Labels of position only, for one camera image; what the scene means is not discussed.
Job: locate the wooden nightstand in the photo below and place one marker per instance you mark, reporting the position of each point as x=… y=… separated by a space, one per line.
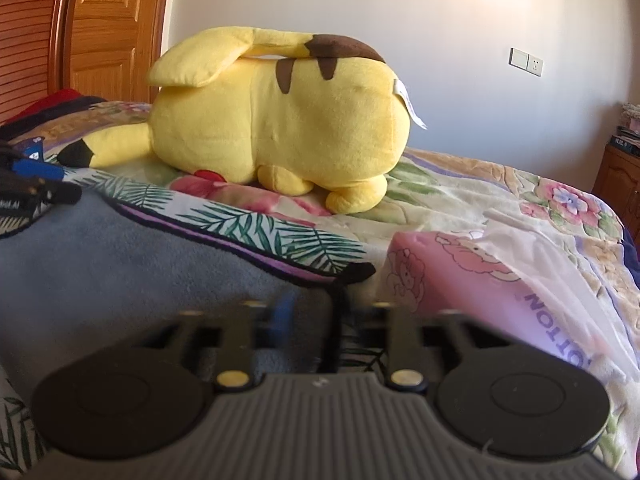
x=620 y=185

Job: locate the dark cloth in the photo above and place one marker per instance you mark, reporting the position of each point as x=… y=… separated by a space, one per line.
x=60 y=112

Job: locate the white wall switch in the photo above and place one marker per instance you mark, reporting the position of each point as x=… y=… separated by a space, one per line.
x=519 y=57

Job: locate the white wall socket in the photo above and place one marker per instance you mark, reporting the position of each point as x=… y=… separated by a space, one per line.
x=536 y=65

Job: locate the stack of books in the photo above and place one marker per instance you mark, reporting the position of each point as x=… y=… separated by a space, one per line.
x=625 y=141

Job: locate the floral bedspread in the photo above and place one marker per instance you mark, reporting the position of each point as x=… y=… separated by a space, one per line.
x=450 y=190

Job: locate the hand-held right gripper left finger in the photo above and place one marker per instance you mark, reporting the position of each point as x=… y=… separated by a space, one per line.
x=283 y=312

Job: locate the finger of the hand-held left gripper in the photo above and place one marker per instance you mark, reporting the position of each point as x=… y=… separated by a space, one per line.
x=60 y=193
x=37 y=169

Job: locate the grey towel with leaf print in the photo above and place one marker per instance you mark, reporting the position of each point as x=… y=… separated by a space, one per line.
x=100 y=260

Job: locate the wooden panel door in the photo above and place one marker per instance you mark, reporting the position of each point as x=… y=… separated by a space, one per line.
x=115 y=25

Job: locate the wooden louvered door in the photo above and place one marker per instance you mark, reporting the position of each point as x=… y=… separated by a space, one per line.
x=25 y=35

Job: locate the yellow plush toy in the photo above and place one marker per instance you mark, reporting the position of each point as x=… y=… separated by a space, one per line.
x=280 y=115

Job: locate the red cloth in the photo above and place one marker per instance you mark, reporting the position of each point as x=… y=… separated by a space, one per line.
x=55 y=101

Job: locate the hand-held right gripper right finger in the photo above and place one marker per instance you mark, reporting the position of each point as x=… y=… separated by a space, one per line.
x=400 y=332

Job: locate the pink printed cloth in plastic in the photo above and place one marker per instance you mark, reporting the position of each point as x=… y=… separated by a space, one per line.
x=465 y=280

